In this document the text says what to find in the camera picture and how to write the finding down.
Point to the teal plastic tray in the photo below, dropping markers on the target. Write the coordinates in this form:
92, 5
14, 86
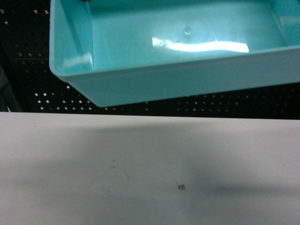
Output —
118, 52

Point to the small QR code sticker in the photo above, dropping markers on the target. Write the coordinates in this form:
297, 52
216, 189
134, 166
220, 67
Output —
181, 187

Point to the black perforated metal panel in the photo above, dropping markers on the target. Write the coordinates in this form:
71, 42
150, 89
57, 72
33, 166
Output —
32, 88

